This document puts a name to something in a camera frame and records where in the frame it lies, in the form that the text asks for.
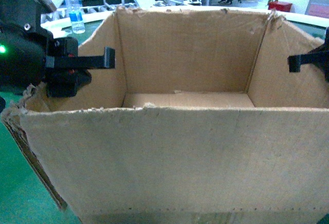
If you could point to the clear plastic water bottle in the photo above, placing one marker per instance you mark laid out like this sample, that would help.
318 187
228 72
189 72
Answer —
75 15

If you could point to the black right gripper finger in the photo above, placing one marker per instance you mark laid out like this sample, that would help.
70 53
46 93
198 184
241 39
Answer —
317 57

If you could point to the large cardboard box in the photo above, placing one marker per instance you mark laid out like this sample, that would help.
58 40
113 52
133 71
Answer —
180 157

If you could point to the green round conveyor table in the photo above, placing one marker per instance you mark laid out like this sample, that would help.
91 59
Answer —
15 183

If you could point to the red box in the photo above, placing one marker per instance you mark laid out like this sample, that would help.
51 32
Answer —
280 6

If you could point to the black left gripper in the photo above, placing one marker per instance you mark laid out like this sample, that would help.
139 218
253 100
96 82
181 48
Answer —
66 74

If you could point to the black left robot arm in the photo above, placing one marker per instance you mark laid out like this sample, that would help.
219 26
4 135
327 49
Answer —
30 54

